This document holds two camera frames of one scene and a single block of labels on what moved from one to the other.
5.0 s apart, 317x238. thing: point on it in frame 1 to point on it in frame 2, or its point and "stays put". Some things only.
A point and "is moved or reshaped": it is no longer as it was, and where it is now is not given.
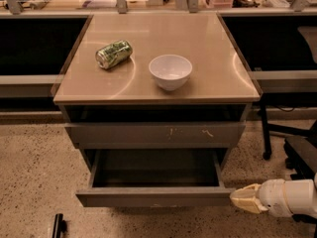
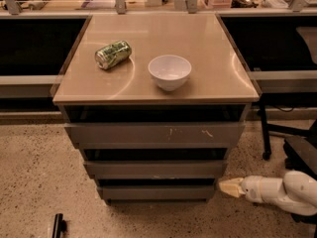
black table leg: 266,144 stays put
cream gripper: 276,195 to 253,190
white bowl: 170,70 stays put
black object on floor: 59,226 stays put
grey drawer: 155,178 is moved or reshaped
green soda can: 113,54 stays put
